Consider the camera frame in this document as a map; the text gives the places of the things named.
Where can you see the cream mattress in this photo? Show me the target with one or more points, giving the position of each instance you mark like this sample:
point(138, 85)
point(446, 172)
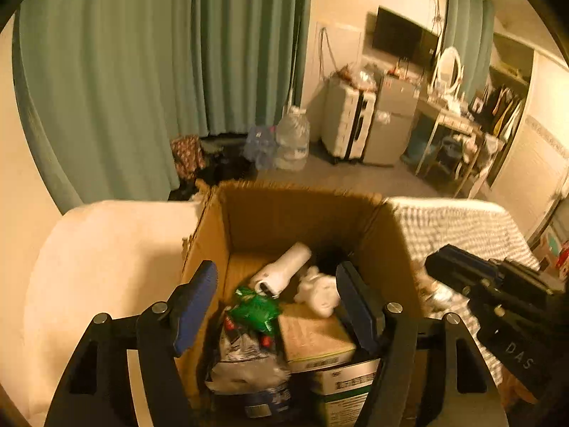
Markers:
point(111, 253)

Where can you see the white oval mirror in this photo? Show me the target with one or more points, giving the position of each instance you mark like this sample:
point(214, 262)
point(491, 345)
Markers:
point(449, 64)

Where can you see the pack of water bottles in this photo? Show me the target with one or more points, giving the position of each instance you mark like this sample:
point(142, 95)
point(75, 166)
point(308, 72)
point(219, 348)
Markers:
point(260, 144)

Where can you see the floral cloth bag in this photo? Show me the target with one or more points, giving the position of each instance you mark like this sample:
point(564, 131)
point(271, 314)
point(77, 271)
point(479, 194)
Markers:
point(186, 158)

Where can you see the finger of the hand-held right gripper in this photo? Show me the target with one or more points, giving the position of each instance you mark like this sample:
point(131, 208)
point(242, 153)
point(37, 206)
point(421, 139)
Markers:
point(462, 269)

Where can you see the white bottle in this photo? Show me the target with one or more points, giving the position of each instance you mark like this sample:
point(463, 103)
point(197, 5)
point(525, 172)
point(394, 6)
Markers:
point(284, 267)

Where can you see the silver floral packet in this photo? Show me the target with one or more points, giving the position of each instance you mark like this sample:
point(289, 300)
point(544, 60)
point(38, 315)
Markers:
point(244, 364)

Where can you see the white suitcase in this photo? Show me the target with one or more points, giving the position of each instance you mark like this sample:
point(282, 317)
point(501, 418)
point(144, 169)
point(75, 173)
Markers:
point(346, 120)

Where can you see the checked bed sheet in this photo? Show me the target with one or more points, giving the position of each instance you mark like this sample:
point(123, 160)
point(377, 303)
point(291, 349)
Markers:
point(444, 227)

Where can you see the white plush toy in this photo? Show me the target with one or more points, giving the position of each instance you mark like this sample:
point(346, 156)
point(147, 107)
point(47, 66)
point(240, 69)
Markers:
point(318, 293)

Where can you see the black television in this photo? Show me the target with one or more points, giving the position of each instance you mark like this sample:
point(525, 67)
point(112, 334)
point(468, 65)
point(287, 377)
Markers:
point(400, 35)

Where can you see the cardboard box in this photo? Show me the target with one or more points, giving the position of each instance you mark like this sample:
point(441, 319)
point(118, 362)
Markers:
point(289, 218)

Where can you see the clear plastic bag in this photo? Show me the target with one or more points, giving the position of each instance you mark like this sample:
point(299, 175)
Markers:
point(355, 78)

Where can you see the white pole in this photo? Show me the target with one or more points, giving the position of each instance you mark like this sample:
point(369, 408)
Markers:
point(291, 75)

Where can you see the small brown carton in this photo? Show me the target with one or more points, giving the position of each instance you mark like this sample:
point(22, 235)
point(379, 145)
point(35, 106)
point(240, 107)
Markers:
point(311, 333)

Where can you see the teal curtain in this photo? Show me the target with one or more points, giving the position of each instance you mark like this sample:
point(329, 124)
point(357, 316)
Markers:
point(253, 44)
point(111, 75)
point(471, 31)

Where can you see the white carton with green label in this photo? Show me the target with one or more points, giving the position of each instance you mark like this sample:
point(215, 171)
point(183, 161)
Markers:
point(342, 387)

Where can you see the green packet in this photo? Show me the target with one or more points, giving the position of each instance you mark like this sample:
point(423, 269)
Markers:
point(253, 311)

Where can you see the plastic stool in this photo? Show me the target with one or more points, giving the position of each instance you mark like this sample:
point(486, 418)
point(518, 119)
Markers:
point(551, 249)

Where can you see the white dressing table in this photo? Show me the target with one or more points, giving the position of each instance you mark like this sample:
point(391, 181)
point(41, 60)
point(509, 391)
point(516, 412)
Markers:
point(449, 118)

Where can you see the grey mini fridge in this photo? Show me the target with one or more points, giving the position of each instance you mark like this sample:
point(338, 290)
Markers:
point(391, 120)

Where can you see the hanging clothes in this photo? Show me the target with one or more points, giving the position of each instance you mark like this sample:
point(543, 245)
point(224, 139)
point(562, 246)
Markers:
point(502, 111)

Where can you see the dark cloth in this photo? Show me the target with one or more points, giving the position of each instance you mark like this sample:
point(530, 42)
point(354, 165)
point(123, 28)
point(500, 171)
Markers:
point(226, 169)

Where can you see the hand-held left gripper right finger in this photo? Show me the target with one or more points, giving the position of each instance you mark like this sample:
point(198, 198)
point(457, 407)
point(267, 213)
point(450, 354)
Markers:
point(358, 311)

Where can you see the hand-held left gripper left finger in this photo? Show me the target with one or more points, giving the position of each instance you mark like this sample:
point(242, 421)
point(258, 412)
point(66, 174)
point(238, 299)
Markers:
point(195, 307)

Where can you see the large water jug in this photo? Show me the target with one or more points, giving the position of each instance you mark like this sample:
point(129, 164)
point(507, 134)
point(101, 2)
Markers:
point(292, 138)

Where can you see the wardrobe with white louvered door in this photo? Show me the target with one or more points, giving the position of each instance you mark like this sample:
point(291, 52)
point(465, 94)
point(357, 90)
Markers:
point(533, 164)

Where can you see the wooden chair with clothes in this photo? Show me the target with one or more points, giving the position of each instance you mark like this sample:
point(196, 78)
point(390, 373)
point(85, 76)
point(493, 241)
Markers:
point(471, 151)

